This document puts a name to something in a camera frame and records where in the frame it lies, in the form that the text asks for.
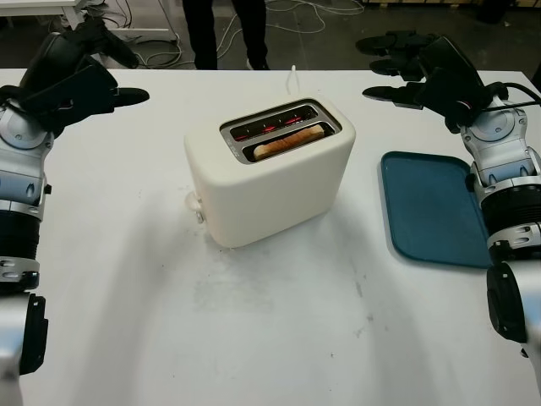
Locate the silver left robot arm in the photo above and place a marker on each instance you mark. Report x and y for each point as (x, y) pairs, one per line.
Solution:
(17, 139)

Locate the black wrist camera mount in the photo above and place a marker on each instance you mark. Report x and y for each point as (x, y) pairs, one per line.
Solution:
(72, 97)
(448, 97)

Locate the cream two-slot toaster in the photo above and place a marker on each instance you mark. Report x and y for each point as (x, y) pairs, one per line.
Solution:
(270, 190)

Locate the white metal desk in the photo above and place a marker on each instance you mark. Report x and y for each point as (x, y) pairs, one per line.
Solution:
(38, 6)

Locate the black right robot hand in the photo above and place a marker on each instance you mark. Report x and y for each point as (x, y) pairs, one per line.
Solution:
(452, 55)

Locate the dark floor bin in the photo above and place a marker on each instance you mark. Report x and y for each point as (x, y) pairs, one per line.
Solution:
(492, 10)

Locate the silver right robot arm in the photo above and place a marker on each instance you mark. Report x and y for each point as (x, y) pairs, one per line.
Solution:
(503, 127)

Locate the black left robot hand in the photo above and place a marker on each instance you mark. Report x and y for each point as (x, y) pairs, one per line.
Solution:
(55, 55)

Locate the teal plastic tray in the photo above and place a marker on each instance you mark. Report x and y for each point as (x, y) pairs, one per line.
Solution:
(427, 207)

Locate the person in black trousers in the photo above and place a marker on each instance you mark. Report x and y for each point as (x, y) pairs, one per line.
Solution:
(205, 34)

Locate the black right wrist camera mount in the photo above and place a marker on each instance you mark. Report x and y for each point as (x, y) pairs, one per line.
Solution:
(448, 97)

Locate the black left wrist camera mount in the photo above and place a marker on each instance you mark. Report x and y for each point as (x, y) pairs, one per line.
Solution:
(72, 97)

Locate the browned toast slice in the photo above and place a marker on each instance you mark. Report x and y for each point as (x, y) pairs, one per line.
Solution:
(287, 141)

